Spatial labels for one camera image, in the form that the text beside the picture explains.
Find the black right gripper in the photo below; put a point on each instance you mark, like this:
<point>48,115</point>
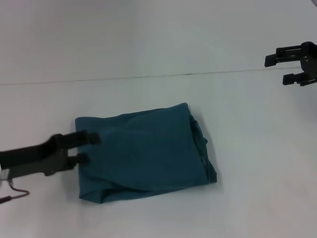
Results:
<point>309,64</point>

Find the teal blue printed T-shirt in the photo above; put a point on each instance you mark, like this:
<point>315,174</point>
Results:
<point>143,153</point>

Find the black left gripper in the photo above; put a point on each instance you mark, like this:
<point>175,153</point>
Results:
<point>34,156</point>

